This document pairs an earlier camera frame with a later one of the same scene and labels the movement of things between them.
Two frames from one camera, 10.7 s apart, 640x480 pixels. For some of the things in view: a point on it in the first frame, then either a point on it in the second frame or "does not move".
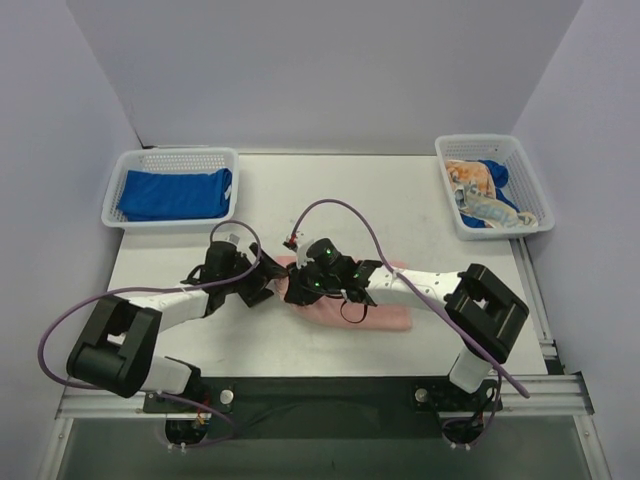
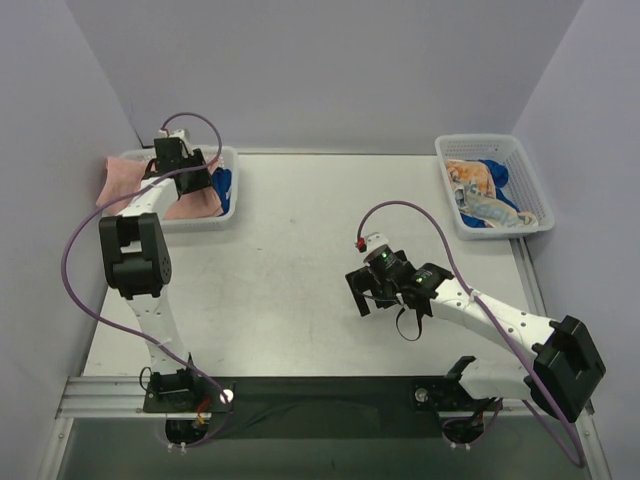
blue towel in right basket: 499,175 does not move
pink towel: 341,311 -> 122,174
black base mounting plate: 328,408 does not move
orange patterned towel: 474,190 does not move
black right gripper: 298,288 -> 364,285
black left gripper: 257,279 -> 195,179
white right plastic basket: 521,184 does not move
